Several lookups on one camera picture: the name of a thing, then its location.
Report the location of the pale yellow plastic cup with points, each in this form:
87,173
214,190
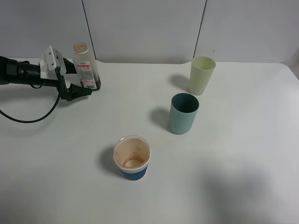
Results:
202,68

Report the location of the teal plastic cup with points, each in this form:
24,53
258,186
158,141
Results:
183,111

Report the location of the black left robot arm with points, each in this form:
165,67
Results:
15,72

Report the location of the plastic drink bottle with label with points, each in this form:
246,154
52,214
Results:
86,67

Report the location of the blue sleeved clear cup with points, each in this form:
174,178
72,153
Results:
131,155

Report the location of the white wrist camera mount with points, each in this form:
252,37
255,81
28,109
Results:
49,61

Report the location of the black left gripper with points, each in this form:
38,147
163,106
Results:
32,75

